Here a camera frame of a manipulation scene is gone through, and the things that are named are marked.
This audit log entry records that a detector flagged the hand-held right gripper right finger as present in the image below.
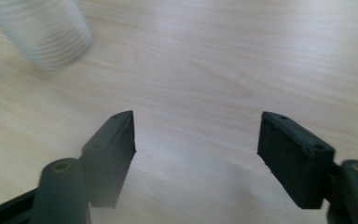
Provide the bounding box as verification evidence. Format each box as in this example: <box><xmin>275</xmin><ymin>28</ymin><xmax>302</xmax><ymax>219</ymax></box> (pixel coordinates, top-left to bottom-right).
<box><xmin>256</xmin><ymin>111</ymin><xmax>337</xmax><ymax>210</ymax></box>

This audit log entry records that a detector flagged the stack of clear plastic cups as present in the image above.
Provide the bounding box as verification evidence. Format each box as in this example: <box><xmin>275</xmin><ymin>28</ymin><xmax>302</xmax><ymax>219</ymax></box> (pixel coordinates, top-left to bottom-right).
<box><xmin>0</xmin><ymin>0</ymin><xmax>94</xmax><ymax>73</ymax></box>

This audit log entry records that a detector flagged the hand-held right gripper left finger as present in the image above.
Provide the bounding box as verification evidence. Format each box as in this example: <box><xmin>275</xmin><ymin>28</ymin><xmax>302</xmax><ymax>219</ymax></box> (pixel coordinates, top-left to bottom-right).
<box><xmin>81</xmin><ymin>109</ymin><xmax>137</xmax><ymax>209</ymax></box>

